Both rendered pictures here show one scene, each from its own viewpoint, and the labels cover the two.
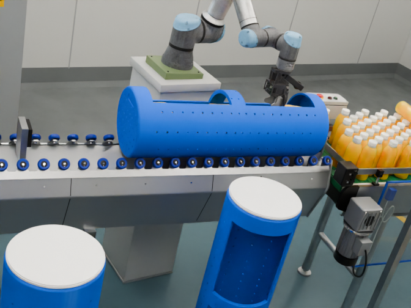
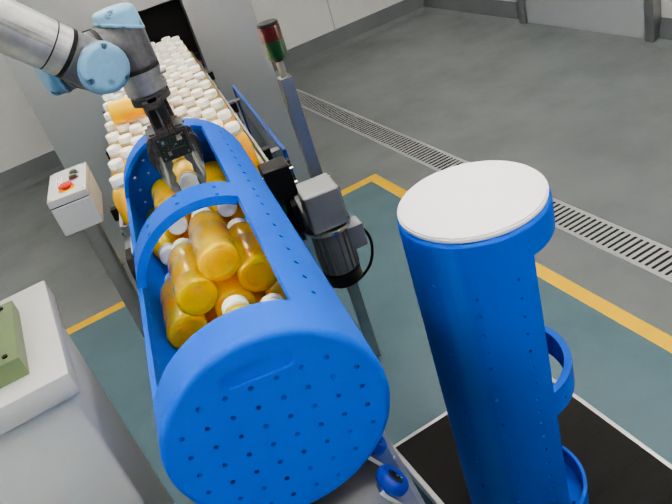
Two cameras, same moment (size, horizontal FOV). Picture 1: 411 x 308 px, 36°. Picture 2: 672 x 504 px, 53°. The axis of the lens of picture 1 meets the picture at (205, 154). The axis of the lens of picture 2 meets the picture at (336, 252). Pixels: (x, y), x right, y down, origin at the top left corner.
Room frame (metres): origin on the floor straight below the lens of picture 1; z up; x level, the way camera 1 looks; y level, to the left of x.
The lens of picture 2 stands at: (1.89, 0.86, 1.67)
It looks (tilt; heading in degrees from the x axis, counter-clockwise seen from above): 31 degrees down; 290
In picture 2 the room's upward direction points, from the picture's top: 18 degrees counter-clockwise
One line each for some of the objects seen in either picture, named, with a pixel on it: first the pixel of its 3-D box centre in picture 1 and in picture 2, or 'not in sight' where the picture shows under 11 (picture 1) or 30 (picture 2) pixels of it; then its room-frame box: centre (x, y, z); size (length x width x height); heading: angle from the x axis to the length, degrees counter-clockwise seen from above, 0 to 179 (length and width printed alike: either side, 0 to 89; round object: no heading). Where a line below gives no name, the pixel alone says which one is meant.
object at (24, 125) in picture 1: (24, 140); not in sight; (2.02, 0.67, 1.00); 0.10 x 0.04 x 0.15; 29
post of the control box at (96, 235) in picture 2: not in sight; (161, 353); (3.02, -0.54, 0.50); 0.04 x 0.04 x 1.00; 29
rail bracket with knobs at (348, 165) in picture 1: (345, 173); (277, 182); (2.51, -0.63, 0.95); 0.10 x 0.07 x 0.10; 29
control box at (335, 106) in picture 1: (325, 106); (75, 197); (3.02, -0.54, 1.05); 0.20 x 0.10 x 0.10; 119
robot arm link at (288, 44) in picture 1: (290, 46); (123, 40); (2.52, -0.23, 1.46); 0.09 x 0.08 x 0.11; 48
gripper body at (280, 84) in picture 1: (279, 81); (163, 124); (2.51, -0.23, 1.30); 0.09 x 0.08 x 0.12; 119
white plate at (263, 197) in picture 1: (265, 197); (470, 199); (2.00, -0.25, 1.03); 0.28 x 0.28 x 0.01
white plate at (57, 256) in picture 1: (56, 255); not in sight; (1.40, 0.34, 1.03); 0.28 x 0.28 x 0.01
